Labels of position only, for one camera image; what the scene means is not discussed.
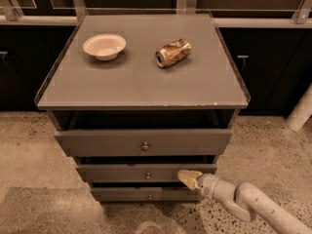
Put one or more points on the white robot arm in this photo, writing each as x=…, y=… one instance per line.
x=245, y=201

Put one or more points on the white paper bowl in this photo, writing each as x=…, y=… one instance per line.
x=104, y=46

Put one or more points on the clear acrylic barrier frame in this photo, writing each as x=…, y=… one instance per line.
x=298, y=12

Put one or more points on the grey top drawer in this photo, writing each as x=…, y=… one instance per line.
x=91, y=143

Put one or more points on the grey drawer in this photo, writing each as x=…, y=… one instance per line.
x=91, y=143
x=144, y=192
x=141, y=169

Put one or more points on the white cylindrical post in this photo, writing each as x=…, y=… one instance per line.
x=302, y=111

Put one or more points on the dark background cabinet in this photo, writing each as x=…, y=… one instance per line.
x=275, y=64

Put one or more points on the crushed gold soda can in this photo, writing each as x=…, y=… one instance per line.
x=173, y=53

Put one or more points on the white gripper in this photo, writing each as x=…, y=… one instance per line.
x=207, y=183

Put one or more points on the grey wooden drawer cabinet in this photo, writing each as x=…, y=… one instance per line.
x=131, y=91

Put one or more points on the grey bottom drawer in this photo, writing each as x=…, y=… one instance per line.
x=144, y=192

